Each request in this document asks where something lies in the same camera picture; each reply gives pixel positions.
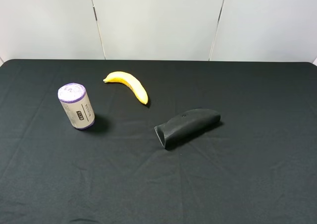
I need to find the black leather case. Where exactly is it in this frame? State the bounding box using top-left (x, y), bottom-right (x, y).
top-left (155, 109), bottom-right (221, 151)

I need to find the black tablecloth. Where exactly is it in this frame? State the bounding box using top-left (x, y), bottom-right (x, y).
top-left (0, 59), bottom-right (317, 224)

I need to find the white trash bag roll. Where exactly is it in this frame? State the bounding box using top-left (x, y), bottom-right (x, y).
top-left (57, 83), bottom-right (95, 130)

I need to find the yellow banana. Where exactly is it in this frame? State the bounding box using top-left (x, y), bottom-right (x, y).
top-left (103, 71), bottom-right (149, 105)

